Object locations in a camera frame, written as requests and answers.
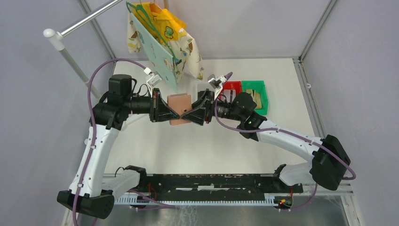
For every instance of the yellow patterned children shirt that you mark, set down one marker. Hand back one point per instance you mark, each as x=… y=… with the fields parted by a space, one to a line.
x=188 y=60

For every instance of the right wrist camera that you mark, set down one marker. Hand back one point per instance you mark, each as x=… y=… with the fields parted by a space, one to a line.
x=217 y=84

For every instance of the red plastic bin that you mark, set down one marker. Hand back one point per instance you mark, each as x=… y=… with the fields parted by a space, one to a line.
x=236 y=85

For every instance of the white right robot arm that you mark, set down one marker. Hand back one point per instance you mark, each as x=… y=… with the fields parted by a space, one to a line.
x=326 y=162

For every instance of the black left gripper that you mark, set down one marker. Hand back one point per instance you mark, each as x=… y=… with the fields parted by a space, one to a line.
x=160 y=111

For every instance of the gold cards stack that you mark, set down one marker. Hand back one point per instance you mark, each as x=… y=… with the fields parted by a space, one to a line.
x=256 y=97

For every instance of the white cards stack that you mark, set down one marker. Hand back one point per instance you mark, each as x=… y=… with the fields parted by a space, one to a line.
x=230 y=94

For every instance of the white plastic bin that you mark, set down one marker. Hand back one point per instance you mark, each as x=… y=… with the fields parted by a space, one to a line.
x=203 y=86

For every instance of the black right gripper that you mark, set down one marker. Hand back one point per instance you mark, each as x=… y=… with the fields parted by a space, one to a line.
x=200 y=114

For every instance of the green plastic bin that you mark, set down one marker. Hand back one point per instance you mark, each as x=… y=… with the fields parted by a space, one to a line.
x=257 y=90

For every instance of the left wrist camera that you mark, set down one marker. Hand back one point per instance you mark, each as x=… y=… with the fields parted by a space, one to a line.
x=152 y=79

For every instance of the green clothes hanger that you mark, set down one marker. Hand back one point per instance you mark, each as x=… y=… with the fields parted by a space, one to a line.
x=139 y=9

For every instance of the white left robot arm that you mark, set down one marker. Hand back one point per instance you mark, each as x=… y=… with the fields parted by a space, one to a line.
x=87 y=194

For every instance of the light green cartoon garment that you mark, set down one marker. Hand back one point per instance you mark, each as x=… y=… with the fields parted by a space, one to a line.
x=163 y=61

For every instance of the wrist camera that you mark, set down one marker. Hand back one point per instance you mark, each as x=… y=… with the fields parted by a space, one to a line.
x=217 y=84
x=152 y=79

